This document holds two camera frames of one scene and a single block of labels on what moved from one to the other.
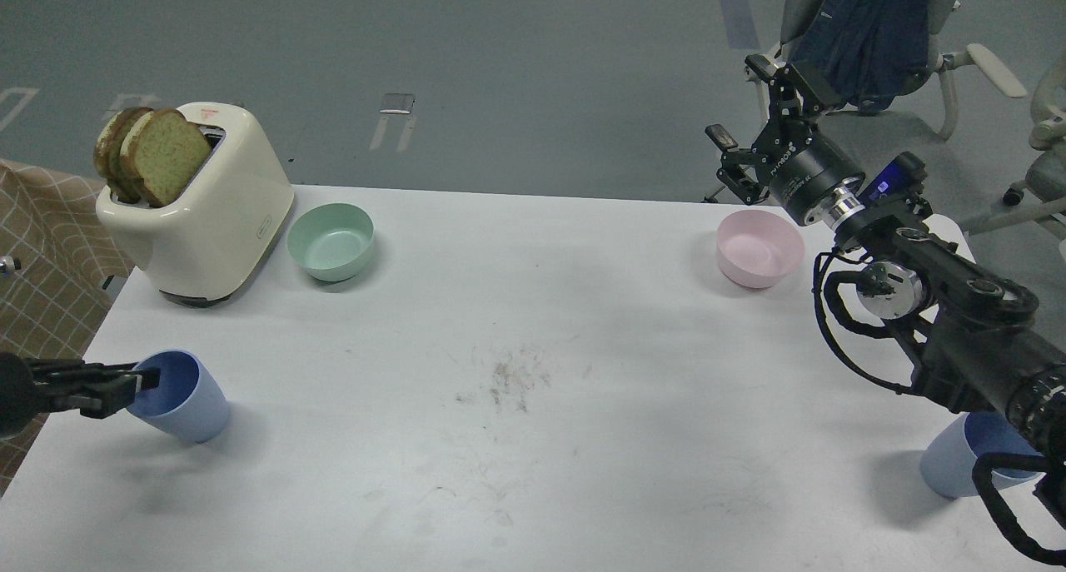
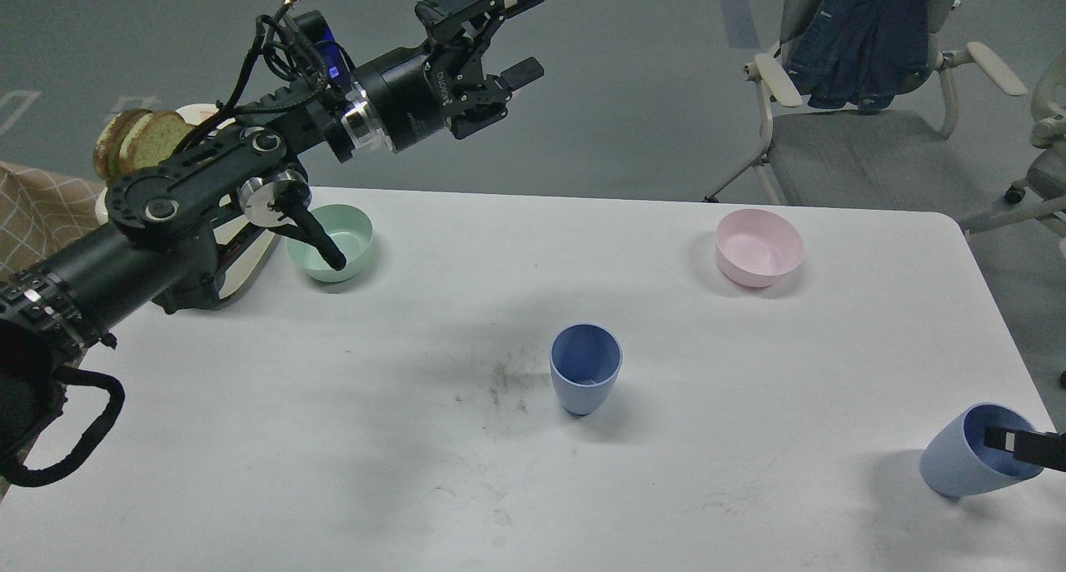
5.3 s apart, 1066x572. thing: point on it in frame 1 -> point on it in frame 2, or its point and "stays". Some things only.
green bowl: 332,241 stays
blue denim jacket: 869,40 stays
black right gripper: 806,170 -> 1043,449
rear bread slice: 107,155 stays
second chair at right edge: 1046,184 stays
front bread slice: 163,150 stays
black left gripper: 63,384 -> 408,91
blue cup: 190,404 -> 585,361
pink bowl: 758,249 stays
